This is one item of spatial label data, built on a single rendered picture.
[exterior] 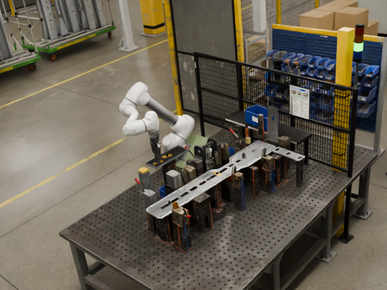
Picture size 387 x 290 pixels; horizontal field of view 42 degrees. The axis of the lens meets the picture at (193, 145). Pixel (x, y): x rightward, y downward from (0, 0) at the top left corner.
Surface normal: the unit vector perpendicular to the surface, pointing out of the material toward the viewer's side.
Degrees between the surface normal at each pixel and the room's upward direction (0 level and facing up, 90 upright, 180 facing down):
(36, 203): 0
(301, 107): 90
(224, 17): 90
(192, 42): 91
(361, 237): 0
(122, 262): 0
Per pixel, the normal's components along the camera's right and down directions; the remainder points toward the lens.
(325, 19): 0.70, 0.28
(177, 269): -0.09, -0.88
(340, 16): -0.71, 0.39
